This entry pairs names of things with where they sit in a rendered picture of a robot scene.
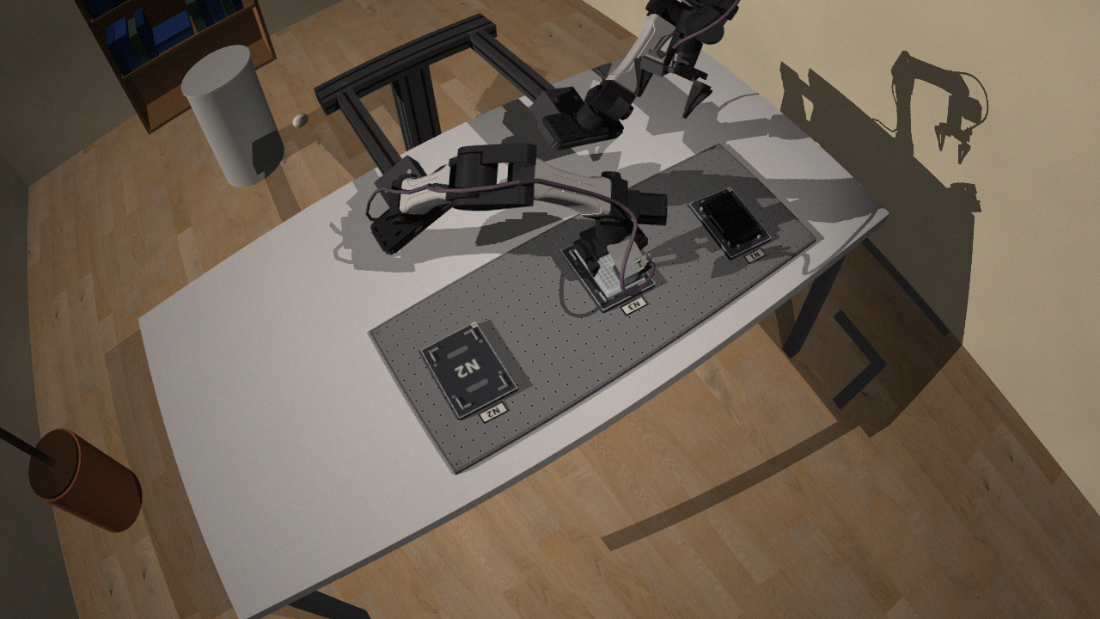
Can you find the beige n2 name plate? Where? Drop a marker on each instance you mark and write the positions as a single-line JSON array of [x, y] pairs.
[[493, 412]]

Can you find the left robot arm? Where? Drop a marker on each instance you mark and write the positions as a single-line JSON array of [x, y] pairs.
[[615, 95]]

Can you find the beige n3 sign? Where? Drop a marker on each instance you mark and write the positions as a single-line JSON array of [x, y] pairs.
[[634, 305]]

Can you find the white n1 label sign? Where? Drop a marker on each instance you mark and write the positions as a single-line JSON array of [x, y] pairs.
[[753, 256]]

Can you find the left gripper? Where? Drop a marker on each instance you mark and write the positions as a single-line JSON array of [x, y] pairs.
[[689, 51]]

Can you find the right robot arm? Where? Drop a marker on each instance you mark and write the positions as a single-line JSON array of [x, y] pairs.
[[477, 165]]

